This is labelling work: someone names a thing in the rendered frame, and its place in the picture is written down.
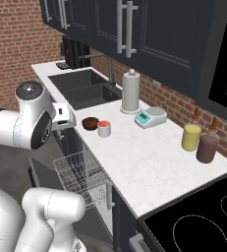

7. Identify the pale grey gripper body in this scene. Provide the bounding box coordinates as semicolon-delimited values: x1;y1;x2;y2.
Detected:
65;105;78;131

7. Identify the brown bowl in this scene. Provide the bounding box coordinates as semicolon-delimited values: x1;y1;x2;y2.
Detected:
82;116;100;132

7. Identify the dark under-sink cupboard door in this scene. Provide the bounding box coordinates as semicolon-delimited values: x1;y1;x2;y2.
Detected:
54;127;87;159

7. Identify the white cup red inside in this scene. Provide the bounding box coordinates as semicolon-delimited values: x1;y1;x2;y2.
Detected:
96;120;112;138

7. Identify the dark dishwasher door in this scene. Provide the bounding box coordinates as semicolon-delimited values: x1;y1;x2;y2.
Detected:
28;157;115;246

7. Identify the dark base cupboard door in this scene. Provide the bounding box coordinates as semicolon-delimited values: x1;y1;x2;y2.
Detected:
111;185;140;252

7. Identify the dark double sink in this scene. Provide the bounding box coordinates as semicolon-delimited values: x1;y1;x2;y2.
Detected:
47;67;124;111

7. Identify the grey sink tap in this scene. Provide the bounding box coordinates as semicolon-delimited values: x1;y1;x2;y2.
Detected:
78;52;118;88

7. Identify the white paper towel holder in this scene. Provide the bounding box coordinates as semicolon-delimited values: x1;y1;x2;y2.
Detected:
120;68;143;115

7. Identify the black coffee machine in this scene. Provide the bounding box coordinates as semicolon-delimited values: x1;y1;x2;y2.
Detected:
55;34;91;71

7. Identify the white teal kitchen scale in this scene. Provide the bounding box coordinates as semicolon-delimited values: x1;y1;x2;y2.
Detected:
134;106;168;130

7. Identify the yellow bottle brown top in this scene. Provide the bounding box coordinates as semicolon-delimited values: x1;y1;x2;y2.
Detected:
181;107;203;153

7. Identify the maroon bottle brown top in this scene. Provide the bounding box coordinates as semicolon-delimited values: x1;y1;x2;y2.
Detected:
197;117;220;164

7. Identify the black glass hob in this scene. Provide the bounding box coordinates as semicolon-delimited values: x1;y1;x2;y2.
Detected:
140;175;227;252

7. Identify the black microwave oven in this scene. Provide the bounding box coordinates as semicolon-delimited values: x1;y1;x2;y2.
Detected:
197;0;227;126

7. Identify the grey under-sink cupboard handle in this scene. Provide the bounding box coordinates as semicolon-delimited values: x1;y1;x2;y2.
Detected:
56;129;66;142

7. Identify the wire dishwasher rack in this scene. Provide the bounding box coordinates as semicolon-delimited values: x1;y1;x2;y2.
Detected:
53;150;110;209

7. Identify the grey base cupboard handle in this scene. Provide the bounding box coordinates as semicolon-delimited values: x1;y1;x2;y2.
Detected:
105;181;116;212

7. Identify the grey wall cupboard handle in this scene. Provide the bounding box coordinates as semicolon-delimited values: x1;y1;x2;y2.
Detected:
57;0;65;30
116;0;125;55
62;0;71;31
125;0;140;59
42;0;53;23

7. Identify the dark wall cupboard door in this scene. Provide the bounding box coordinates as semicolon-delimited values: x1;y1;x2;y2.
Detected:
50;0;67;33
65;0;95;46
39;0;54;26
92;0;128;61
124;0;217;100

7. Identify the grey oven handle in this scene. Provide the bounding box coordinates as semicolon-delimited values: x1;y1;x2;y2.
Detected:
128;231;152;252

